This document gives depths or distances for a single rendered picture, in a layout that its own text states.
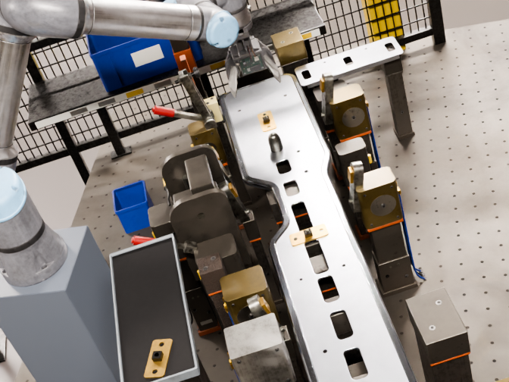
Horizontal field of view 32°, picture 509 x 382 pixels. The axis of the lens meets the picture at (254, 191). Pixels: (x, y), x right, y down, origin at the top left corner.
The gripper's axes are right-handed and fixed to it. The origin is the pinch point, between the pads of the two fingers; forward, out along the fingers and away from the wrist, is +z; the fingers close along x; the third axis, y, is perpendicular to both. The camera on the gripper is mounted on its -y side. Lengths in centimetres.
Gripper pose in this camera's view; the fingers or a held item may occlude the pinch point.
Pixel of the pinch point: (256, 86)
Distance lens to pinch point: 227.8
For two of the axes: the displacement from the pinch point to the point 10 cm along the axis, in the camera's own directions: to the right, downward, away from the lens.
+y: 1.9, 6.1, -7.7
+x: 9.5, -3.2, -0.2
